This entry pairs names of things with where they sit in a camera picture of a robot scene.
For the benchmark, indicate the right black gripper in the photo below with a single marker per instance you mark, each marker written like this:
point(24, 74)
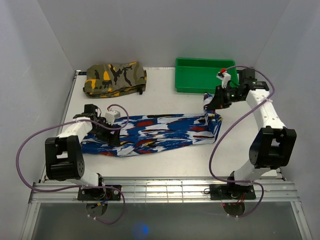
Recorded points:
point(218, 100)

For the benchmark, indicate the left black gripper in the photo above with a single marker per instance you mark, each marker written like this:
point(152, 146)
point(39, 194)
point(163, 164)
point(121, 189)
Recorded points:
point(112, 139)

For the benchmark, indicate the blue white red patterned trousers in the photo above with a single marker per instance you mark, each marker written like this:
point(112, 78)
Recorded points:
point(148, 134)

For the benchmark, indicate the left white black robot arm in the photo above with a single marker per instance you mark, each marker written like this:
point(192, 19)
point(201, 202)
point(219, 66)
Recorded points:
point(64, 159)

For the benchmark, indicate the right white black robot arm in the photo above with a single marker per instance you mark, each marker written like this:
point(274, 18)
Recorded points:
point(274, 142)

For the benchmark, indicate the folded camouflage trousers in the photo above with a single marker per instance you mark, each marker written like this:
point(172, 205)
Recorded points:
point(115, 80)

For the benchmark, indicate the green plastic tray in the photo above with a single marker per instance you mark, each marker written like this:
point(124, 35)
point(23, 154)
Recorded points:
point(199, 75)

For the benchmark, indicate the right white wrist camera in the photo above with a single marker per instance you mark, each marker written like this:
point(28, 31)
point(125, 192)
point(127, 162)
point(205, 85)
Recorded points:
point(224, 76)

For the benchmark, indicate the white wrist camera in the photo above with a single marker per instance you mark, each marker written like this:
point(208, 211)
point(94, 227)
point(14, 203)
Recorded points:
point(224, 76)
point(111, 115)

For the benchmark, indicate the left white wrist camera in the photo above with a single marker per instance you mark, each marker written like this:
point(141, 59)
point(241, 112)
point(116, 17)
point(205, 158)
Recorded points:
point(111, 115)

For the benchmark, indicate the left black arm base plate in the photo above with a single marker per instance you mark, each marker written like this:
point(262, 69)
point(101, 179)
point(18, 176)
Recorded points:
point(94, 194)

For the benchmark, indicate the aluminium table edge rail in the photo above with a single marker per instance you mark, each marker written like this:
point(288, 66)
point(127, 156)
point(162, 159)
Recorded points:
point(165, 190)

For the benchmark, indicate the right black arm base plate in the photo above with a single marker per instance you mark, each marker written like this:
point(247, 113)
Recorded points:
point(231, 192)

